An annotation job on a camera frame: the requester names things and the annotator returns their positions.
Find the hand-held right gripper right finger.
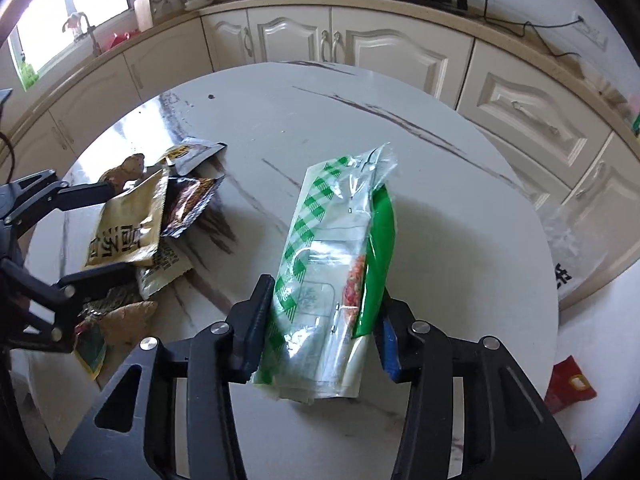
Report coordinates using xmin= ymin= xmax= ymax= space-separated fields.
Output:
xmin=375 ymin=285 xmax=582 ymax=480

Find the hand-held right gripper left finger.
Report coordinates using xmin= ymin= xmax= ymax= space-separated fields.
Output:
xmin=52 ymin=274 xmax=277 ymax=480

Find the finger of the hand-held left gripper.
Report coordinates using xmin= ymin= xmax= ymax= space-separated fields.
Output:
xmin=0 ymin=257 xmax=138 ymax=353
xmin=0 ymin=170 xmax=123 ymax=231

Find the gold yellow soup packet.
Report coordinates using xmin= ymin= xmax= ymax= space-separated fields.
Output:
xmin=84 ymin=167 xmax=171 ymax=267

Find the green checked plastic bag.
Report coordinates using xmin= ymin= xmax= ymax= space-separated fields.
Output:
xmin=250 ymin=142 xmax=399 ymax=404

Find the brown crumpled packet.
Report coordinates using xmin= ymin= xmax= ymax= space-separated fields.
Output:
xmin=97 ymin=152 xmax=148 ymax=193

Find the beige flat packet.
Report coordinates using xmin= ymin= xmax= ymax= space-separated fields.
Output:
xmin=95 ymin=299 xmax=159 ymax=348

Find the cream sachet black print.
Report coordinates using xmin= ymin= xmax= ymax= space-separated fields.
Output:
xmin=136 ymin=240 xmax=194 ymax=301

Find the dark brown foil packet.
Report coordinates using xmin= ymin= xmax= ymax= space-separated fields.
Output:
xmin=160 ymin=175 xmax=226 ymax=239

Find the silver packet yellow label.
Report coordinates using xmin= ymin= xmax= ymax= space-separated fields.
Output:
xmin=152 ymin=138 xmax=227 ymax=177

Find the green packet at window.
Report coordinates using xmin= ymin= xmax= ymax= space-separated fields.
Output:
xmin=17 ymin=57 xmax=40 ymax=92

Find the metal kitchen faucet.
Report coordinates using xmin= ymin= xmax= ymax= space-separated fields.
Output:
xmin=80 ymin=12 xmax=103 ymax=56

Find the pink toy figure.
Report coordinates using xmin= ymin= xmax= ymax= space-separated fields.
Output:
xmin=62 ymin=12 xmax=86 ymax=41

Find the red snack packet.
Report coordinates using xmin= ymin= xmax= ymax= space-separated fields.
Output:
xmin=543 ymin=355 xmax=598 ymax=414

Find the translucent plastic bag black print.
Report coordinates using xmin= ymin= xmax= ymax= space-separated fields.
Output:
xmin=542 ymin=195 xmax=613 ymax=306

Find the round white marble table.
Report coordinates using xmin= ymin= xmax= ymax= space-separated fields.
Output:
xmin=0 ymin=0 xmax=640 ymax=311

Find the black power cable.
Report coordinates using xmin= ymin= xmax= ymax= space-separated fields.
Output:
xmin=462 ymin=0 xmax=583 ymax=58

